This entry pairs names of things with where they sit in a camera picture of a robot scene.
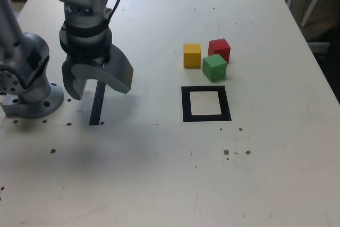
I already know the green cube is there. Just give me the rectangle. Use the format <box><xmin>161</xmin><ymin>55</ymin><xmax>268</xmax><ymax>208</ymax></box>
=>
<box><xmin>202</xmin><ymin>53</ymin><xmax>228</xmax><ymax>82</ymax></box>

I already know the yellow cube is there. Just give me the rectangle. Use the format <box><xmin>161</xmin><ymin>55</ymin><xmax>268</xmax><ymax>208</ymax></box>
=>
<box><xmin>183</xmin><ymin>43</ymin><xmax>202</xmax><ymax>69</ymax></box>

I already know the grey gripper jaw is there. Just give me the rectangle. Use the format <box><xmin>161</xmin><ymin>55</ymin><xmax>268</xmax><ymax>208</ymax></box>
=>
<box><xmin>70</xmin><ymin>45</ymin><xmax>134</xmax><ymax>95</ymax></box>
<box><xmin>62</xmin><ymin>60</ymin><xmax>87</xmax><ymax>101</ymax></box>

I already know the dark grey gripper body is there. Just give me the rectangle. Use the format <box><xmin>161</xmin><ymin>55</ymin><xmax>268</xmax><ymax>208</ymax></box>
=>
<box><xmin>66</xmin><ymin>53</ymin><xmax>111</xmax><ymax>66</ymax></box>

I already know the black tape strip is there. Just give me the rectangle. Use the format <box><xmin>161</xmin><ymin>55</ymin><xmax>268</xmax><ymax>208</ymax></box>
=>
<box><xmin>89</xmin><ymin>80</ymin><xmax>107</xmax><ymax>126</ymax></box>

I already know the red cube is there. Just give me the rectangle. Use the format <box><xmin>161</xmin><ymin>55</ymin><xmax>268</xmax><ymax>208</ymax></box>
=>
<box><xmin>208</xmin><ymin>38</ymin><xmax>231</xmax><ymax>63</ymax></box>

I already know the black tape square outline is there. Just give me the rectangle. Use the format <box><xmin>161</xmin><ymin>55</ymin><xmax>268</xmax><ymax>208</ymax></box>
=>
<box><xmin>181</xmin><ymin>85</ymin><xmax>232</xmax><ymax>123</ymax></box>

